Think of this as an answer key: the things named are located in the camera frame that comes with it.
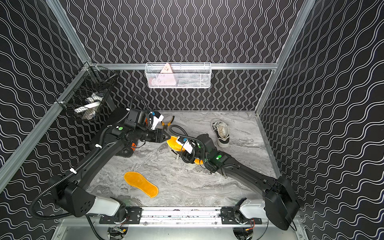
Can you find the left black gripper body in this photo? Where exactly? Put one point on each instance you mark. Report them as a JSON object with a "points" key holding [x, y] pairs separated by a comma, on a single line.
{"points": [[160, 135]]}

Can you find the pink triangular item in basket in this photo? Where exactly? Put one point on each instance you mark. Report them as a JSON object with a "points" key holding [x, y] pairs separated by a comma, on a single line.
{"points": [[166, 77]]}

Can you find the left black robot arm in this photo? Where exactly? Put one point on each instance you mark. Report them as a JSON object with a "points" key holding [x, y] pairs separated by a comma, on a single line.
{"points": [[69, 191]]}

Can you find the black white sneaker with laces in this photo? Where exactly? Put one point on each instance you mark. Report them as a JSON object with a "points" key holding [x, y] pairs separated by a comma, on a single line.
{"points": [[180, 154]]}

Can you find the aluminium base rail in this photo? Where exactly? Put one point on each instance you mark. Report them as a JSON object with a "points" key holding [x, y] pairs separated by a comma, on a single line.
{"points": [[205, 217]]}

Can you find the yellow black pliers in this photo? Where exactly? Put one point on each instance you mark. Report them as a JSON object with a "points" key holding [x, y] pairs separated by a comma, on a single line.
{"points": [[167, 121]]}

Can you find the white wire wall basket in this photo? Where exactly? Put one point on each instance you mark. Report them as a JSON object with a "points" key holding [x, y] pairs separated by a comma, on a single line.
{"points": [[189, 75]]}

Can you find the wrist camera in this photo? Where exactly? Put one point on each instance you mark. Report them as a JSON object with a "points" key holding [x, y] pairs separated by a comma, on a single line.
{"points": [[136, 119], [185, 144]]}

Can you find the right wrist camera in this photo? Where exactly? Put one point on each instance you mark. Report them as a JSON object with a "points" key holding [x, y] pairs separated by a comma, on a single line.
{"points": [[185, 144]]}

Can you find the white items in black basket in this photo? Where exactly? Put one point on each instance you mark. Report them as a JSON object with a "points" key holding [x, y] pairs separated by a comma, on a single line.
{"points": [[89, 110]]}

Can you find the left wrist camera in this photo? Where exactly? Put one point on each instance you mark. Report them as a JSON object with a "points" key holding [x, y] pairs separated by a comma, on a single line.
{"points": [[136, 119]]}

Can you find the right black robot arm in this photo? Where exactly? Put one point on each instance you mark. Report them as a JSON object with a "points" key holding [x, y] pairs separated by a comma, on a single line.
{"points": [[281, 203]]}

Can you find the orange insole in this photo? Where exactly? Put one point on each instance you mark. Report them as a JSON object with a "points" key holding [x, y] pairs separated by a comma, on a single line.
{"points": [[172, 144], [138, 181]]}

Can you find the black wire corner basket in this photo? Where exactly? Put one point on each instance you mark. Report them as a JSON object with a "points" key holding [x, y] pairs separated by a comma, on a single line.
{"points": [[91, 79]]}

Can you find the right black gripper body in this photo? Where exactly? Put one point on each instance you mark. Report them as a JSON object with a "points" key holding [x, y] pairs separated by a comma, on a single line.
{"points": [[197, 153]]}

